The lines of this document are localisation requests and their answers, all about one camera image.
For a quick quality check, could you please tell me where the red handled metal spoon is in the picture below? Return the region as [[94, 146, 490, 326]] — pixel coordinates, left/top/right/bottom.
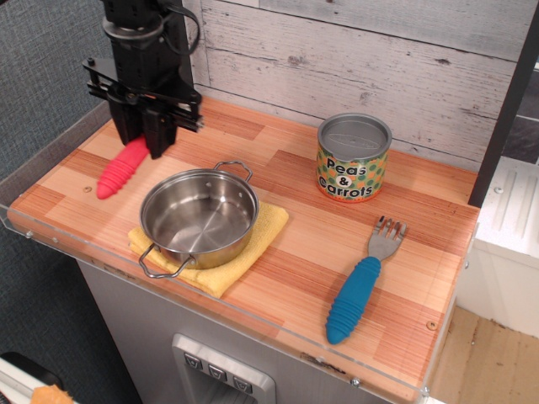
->
[[96, 136, 149, 199]]

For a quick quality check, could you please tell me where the orange object bottom left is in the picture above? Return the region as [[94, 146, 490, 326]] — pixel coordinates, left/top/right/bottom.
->
[[30, 385, 75, 404]]

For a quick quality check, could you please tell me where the grey toy fridge dispenser panel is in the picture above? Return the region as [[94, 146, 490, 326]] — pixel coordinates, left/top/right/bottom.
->
[[172, 333, 277, 403]]

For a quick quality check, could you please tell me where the dark vertical post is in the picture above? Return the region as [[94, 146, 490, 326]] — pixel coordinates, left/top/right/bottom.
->
[[467, 0, 539, 208], [158, 1, 200, 88]]

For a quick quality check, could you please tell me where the white cabinet at right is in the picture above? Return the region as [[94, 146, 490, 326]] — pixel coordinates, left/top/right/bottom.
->
[[456, 157, 538, 337]]

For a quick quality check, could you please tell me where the dark right vertical post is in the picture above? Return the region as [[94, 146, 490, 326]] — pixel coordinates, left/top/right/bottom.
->
[[467, 0, 539, 208]]

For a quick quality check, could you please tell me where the peas and carrots can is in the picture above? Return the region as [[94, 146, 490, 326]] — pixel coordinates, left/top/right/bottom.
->
[[316, 113, 392, 203]]

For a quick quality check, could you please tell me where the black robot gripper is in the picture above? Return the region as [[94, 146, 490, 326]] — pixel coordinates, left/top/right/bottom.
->
[[83, 24, 202, 159]]

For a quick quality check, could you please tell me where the yellow folded cloth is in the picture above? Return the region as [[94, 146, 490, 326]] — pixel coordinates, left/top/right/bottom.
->
[[128, 202, 289, 298]]

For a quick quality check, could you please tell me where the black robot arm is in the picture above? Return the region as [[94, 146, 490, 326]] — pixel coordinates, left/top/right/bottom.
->
[[83, 1, 202, 159]]

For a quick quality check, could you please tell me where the blue handled metal fork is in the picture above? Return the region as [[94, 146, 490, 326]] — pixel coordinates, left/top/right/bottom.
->
[[325, 216, 407, 345]]

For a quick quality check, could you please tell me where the stainless steel pot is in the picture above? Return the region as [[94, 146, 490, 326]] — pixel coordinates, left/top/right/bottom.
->
[[138, 161, 259, 279]]

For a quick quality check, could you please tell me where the dark left vertical post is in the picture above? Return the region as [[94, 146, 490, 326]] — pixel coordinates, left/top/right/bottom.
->
[[158, 1, 200, 88]]

